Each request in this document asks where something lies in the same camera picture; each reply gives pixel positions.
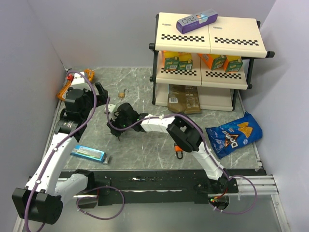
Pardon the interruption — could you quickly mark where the green orange carton right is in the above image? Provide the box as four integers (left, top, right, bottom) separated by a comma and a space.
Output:
223, 56, 243, 73

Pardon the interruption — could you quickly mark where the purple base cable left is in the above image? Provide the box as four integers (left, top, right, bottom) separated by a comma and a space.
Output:
76, 186, 126, 221

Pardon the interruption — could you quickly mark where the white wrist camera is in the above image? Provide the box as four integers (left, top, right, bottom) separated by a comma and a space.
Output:
67, 73, 89, 90
104, 104, 117, 117

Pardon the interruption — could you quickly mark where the green yellow carton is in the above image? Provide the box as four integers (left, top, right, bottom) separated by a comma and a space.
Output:
178, 52, 193, 71
163, 51, 180, 70

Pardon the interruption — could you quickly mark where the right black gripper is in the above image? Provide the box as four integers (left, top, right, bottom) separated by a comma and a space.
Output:
107, 112, 132, 138

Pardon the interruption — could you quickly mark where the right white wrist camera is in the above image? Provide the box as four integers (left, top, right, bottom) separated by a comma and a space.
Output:
104, 104, 117, 117

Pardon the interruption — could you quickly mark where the blue Doritos chip bag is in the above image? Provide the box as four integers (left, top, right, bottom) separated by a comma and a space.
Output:
206, 112, 263, 159

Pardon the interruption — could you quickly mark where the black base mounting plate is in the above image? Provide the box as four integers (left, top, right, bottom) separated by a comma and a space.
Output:
65, 169, 230, 206

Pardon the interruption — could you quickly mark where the green yellow carton left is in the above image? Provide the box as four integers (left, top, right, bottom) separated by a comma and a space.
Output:
163, 51, 180, 70

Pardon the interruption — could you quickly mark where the brown coffee bag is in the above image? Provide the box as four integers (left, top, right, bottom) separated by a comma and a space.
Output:
168, 84, 201, 115

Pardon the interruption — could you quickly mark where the blue snack bar packet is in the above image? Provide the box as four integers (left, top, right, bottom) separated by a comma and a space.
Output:
71, 145, 109, 164

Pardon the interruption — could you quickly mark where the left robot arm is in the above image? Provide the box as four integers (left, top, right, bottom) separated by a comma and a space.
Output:
12, 82, 108, 225

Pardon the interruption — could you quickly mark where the orange snack bag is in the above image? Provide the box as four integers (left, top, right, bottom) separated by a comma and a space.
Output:
56, 69, 95, 101

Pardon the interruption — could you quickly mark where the orange black padlock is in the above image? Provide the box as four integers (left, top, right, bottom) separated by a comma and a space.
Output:
174, 143, 183, 160

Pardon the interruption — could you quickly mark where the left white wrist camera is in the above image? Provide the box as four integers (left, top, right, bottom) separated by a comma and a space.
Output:
67, 73, 89, 90

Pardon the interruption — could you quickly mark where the brass padlock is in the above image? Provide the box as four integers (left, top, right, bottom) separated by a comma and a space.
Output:
118, 89, 128, 99

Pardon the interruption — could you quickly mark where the beige three-tier shelf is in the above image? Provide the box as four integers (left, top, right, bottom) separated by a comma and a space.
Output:
149, 12, 275, 111

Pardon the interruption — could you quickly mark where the orange green carton tilted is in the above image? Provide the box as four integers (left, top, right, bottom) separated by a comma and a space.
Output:
198, 54, 226, 70

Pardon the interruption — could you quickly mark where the purple rectangular box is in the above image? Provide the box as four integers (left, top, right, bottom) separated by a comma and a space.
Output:
176, 9, 218, 34

